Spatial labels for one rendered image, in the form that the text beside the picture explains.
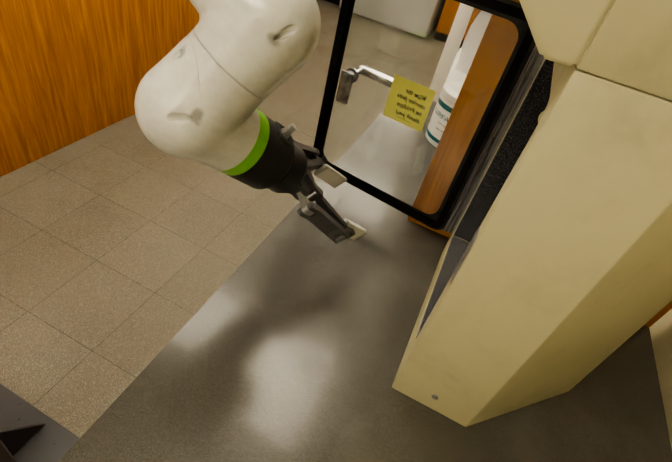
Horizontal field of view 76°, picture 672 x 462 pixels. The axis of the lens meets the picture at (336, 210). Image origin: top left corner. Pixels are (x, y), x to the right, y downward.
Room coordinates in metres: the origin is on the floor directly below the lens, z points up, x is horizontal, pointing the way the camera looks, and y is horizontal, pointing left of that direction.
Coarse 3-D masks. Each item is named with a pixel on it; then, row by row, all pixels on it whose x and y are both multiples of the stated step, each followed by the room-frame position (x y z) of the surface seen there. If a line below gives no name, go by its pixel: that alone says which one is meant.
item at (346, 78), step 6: (342, 72) 0.72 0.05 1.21; (348, 72) 0.71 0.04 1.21; (342, 78) 0.71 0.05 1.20; (348, 78) 0.71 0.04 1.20; (354, 78) 0.72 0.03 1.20; (342, 84) 0.71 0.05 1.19; (348, 84) 0.71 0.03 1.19; (342, 90) 0.71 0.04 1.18; (348, 90) 0.71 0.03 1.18; (336, 96) 0.72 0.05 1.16; (342, 96) 0.71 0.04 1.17; (348, 96) 0.71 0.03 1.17; (342, 102) 0.71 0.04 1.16
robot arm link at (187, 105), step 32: (192, 32) 0.42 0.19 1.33; (160, 64) 0.40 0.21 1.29; (192, 64) 0.39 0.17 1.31; (160, 96) 0.37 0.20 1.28; (192, 96) 0.37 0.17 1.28; (224, 96) 0.38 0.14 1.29; (256, 96) 0.41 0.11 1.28; (160, 128) 0.36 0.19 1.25; (192, 128) 0.37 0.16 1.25; (224, 128) 0.39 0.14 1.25; (256, 128) 0.43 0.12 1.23; (192, 160) 0.39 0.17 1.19; (224, 160) 0.40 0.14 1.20; (256, 160) 0.42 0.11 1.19
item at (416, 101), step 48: (384, 0) 0.72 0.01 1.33; (432, 0) 0.69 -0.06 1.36; (384, 48) 0.71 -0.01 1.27; (432, 48) 0.68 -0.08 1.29; (480, 48) 0.65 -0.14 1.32; (384, 96) 0.70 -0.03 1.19; (432, 96) 0.67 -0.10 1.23; (480, 96) 0.64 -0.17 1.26; (336, 144) 0.73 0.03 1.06; (384, 144) 0.69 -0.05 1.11; (432, 144) 0.66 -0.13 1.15; (432, 192) 0.65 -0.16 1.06
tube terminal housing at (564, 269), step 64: (640, 0) 0.32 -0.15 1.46; (640, 64) 0.32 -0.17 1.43; (576, 128) 0.32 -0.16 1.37; (640, 128) 0.31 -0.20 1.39; (512, 192) 0.32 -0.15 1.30; (576, 192) 0.31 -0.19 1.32; (640, 192) 0.30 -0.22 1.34; (512, 256) 0.32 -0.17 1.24; (576, 256) 0.30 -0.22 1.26; (640, 256) 0.31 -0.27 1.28; (448, 320) 0.32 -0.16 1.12; (512, 320) 0.31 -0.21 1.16; (576, 320) 0.31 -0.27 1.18; (640, 320) 0.38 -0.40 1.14; (448, 384) 0.31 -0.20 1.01; (512, 384) 0.31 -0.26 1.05; (576, 384) 0.40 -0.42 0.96
